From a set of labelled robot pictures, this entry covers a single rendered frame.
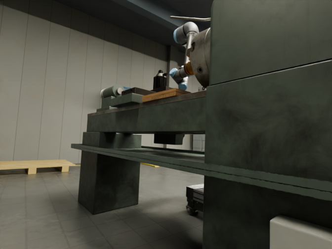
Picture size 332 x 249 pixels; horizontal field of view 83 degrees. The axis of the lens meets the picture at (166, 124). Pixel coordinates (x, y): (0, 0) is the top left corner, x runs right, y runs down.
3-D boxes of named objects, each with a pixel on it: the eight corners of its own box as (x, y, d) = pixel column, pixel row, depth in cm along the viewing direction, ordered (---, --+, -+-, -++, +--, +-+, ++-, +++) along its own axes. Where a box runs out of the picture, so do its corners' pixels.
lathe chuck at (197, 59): (238, 89, 109) (235, 35, 109) (205, 83, 88) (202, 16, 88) (224, 92, 116) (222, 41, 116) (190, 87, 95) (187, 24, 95)
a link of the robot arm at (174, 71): (180, 64, 151) (187, 74, 156) (170, 68, 159) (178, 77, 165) (176, 71, 148) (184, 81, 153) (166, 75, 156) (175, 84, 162)
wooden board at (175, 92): (215, 105, 121) (215, 99, 121) (175, 95, 97) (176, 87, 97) (181, 109, 143) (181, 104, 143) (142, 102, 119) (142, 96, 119)
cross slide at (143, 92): (181, 103, 151) (181, 98, 151) (135, 93, 122) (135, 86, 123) (165, 106, 164) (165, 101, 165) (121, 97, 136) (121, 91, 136)
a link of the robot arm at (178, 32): (214, 77, 180) (181, 27, 153) (201, 81, 192) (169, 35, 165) (218, 69, 185) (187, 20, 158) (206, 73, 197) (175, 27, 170)
